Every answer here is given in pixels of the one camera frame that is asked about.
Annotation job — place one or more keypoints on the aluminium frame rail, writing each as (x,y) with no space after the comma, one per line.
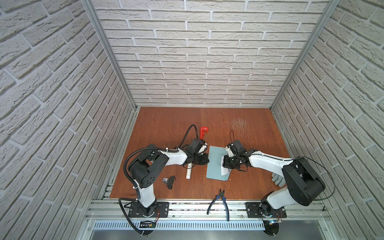
(183,209)

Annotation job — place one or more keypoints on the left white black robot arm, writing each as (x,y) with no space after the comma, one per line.
(143,167)

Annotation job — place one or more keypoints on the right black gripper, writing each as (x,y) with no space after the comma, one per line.
(226,163)

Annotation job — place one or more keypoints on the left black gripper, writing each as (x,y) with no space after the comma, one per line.
(206,159)

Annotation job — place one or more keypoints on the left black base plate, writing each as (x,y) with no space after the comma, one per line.
(137,210)

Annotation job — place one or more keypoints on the white slotted cable duct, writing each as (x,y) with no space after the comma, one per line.
(179,225)

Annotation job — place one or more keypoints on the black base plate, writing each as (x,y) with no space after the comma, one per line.
(137,210)
(263,210)

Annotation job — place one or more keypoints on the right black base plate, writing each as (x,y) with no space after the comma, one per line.
(263,210)

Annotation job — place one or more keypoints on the grey blue work glove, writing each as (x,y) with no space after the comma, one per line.
(278,180)

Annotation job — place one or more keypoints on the small black clip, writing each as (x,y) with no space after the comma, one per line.
(169,182)

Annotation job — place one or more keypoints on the pink white letter card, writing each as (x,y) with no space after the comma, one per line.
(224,170)

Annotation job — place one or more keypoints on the red black pipe wrench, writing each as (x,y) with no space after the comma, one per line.
(203,130)

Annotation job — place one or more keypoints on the white glue stick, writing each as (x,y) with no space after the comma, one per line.
(189,170)

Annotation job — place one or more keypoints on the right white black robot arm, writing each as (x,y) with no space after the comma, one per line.
(299,182)

